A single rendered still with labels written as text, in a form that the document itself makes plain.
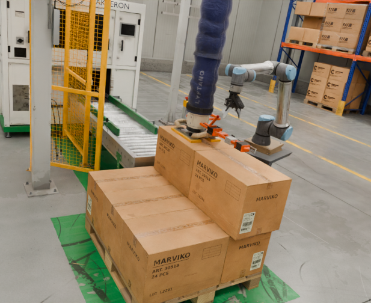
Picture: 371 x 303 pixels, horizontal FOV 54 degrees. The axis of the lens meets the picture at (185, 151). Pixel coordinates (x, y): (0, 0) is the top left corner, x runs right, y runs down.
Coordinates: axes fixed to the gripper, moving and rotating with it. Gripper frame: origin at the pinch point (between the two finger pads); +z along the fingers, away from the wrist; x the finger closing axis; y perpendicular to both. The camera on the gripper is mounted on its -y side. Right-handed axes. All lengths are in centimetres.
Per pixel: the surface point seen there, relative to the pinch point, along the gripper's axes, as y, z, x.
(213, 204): -23, 56, 19
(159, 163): 60, 59, 20
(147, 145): 130, 68, -2
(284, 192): -51, 36, -15
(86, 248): 44, 123, 85
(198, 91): 35.0, -12.2, 9.3
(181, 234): -33, 68, 50
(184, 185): 15, 59, 20
